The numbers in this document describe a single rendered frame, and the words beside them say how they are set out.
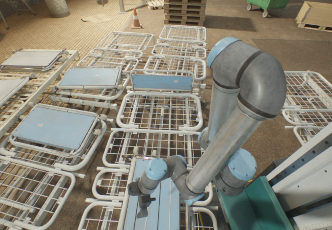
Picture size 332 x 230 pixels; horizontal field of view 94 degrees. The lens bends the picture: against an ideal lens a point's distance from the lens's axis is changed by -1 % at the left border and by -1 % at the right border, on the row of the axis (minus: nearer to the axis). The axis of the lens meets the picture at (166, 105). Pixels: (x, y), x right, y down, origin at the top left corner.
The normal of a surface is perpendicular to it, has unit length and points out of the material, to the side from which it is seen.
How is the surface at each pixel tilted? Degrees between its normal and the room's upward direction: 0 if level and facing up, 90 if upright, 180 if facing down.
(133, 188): 25
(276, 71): 37
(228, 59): 65
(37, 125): 7
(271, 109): 69
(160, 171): 20
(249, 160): 5
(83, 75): 5
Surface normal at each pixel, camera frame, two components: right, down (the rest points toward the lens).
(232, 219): 0.00, -0.70
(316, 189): -0.99, 0.09
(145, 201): 0.36, -0.79
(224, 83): -0.56, 0.69
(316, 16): -0.40, 0.65
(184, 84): -0.05, 0.72
